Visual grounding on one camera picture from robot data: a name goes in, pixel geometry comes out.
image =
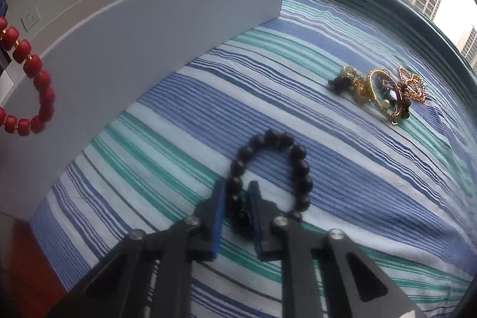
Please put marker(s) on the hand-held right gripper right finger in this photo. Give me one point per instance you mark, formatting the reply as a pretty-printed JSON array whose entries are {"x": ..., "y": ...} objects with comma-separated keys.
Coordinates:
[{"x": 261, "y": 228}]

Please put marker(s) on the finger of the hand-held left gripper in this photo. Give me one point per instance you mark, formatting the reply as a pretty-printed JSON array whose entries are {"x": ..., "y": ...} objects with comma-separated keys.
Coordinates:
[{"x": 3, "y": 7}]

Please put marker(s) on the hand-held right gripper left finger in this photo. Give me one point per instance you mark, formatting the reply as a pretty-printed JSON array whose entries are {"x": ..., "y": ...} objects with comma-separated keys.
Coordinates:
[{"x": 219, "y": 217}]

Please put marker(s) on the blue green striped bedsheet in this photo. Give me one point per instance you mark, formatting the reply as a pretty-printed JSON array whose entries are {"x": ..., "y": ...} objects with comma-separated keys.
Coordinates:
[{"x": 261, "y": 98}]

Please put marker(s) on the grey bed side board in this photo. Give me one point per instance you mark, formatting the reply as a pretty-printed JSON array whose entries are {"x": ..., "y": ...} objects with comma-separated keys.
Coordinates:
[{"x": 149, "y": 42}]

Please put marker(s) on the gold oval hoop pendant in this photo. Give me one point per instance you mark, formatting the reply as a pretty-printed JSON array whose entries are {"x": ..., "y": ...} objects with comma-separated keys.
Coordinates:
[{"x": 372, "y": 94}]

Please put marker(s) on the gold black tassel earring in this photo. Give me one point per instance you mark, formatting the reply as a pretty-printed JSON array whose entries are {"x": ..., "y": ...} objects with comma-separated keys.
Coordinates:
[{"x": 348, "y": 74}]

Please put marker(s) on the gold triangle earring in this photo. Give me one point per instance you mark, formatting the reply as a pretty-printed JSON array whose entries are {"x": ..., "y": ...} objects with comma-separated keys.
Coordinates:
[{"x": 419, "y": 90}]

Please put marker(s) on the distant beige building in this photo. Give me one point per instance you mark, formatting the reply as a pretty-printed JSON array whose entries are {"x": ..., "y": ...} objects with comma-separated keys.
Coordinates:
[{"x": 470, "y": 46}]

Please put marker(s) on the white wall socket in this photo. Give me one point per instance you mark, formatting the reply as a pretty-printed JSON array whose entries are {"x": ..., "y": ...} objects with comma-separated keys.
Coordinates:
[{"x": 30, "y": 19}]

